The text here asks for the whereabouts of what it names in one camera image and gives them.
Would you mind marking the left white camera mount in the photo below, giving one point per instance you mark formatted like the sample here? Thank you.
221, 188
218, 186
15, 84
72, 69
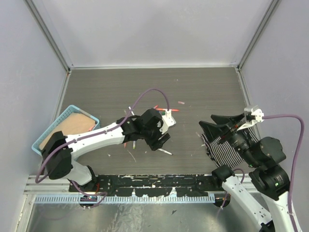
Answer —
168, 121

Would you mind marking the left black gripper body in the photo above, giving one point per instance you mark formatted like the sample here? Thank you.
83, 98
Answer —
152, 136

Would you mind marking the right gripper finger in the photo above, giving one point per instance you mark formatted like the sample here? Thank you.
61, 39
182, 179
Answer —
213, 131
219, 120

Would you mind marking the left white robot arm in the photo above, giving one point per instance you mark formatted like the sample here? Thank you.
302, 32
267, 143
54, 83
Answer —
61, 152

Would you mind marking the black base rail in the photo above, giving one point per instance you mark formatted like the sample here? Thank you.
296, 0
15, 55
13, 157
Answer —
185, 185

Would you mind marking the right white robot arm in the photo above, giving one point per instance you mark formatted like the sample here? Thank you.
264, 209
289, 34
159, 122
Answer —
268, 177

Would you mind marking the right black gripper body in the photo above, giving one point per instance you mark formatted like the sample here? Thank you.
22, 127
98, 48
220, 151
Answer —
233, 134

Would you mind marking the orange white marker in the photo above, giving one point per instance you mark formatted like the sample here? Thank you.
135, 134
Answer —
163, 109

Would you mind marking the striped black white cloth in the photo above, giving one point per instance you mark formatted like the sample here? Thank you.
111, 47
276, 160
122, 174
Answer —
222, 154

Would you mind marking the light blue plastic basket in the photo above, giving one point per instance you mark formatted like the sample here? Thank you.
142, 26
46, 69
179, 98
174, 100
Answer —
68, 111

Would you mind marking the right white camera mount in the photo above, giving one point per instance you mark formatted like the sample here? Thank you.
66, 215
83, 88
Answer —
252, 116

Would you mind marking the white marker green end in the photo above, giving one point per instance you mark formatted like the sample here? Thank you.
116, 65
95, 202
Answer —
164, 151

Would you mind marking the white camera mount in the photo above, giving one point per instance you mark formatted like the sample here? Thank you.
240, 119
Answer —
168, 121
252, 116

